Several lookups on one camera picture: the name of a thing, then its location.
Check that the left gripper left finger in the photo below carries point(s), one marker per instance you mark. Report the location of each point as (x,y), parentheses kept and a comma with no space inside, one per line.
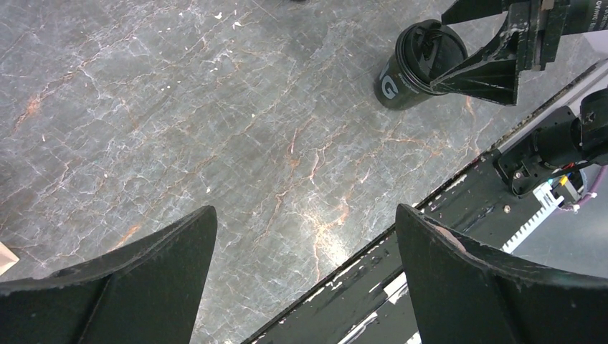
(148,291)

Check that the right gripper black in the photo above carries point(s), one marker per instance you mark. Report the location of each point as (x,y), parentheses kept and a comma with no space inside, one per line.
(530,42)

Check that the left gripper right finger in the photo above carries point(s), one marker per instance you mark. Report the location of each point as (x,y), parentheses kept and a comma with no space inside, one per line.
(494,285)

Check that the black plastic cup lid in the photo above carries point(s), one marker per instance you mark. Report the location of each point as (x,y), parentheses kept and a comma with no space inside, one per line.
(427,50)

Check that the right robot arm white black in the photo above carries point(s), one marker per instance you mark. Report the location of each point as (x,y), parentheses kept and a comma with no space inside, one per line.
(559,149)

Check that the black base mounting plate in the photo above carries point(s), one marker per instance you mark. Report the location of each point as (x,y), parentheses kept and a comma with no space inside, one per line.
(403,282)

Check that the white toothed cable rail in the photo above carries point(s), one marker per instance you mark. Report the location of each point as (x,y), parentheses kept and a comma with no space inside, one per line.
(549,198)

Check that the brown paper bag orange handles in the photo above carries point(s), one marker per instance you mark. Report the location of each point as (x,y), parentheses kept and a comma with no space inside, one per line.
(7,258)

